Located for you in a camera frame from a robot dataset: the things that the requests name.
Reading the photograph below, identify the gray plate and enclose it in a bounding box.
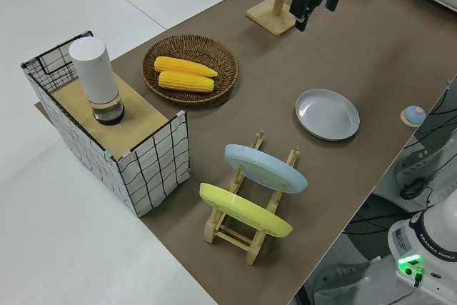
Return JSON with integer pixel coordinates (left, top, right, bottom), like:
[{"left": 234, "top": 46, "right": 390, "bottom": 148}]
[{"left": 294, "top": 89, "right": 361, "bottom": 141}]

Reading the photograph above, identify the light blue plate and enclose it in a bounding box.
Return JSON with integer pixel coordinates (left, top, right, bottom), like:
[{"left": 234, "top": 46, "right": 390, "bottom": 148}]
[{"left": 224, "top": 144, "right": 308, "bottom": 195}]

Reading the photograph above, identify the yellow plate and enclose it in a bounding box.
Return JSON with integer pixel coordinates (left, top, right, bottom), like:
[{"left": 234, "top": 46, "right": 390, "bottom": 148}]
[{"left": 199, "top": 182, "right": 294, "bottom": 239}]

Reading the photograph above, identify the low wooden plate rack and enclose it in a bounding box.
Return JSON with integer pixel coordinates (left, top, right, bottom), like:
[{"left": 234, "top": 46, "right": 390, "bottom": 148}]
[{"left": 203, "top": 129, "right": 301, "bottom": 266}]

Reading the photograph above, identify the round wicker basket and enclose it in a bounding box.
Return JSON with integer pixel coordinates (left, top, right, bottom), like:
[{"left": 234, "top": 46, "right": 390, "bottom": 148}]
[{"left": 141, "top": 34, "right": 239, "bottom": 106}]

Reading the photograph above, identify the blue call bell wooden base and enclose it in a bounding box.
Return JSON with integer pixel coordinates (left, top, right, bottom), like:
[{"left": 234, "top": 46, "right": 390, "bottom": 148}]
[{"left": 399, "top": 105, "right": 426, "bottom": 128}]

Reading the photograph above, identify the yellow corn cob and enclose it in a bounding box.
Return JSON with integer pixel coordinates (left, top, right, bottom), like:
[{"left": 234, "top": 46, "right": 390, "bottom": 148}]
[
  {"left": 157, "top": 70, "right": 216, "bottom": 94},
  {"left": 154, "top": 56, "right": 219, "bottom": 79}
]

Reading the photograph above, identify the light wooden shelf board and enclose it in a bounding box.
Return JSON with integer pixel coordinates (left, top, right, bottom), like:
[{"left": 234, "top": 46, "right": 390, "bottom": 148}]
[{"left": 49, "top": 72, "right": 169, "bottom": 152}]

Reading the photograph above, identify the white cylinder bottle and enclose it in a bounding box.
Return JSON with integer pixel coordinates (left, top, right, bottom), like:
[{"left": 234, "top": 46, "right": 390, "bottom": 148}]
[{"left": 69, "top": 36, "right": 126, "bottom": 126}]

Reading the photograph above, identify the black coiled cable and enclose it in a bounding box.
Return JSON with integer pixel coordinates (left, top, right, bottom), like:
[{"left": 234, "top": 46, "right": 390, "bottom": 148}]
[{"left": 399, "top": 177, "right": 435, "bottom": 201}]

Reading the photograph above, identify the black wire basket white liner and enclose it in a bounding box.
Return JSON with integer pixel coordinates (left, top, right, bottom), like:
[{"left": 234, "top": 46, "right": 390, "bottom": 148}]
[{"left": 20, "top": 29, "right": 190, "bottom": 219}]

